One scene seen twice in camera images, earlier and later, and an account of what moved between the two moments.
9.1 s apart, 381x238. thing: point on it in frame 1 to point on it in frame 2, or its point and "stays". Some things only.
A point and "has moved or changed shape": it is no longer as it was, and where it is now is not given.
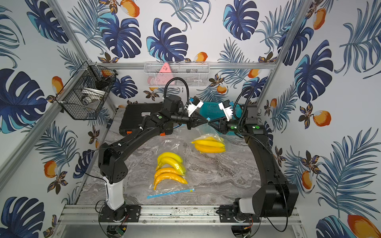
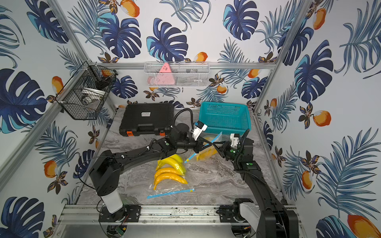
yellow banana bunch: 210,145 has moved or changed shape
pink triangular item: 164,76 stays
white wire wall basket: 196,73 stays
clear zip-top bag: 206,140 has moved or changed shape
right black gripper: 223,125 to 223,149
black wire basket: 85,94 stays
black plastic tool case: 133,115 stays
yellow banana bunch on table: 170,166 stays
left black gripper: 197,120 to 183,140
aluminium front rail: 179,215 stays
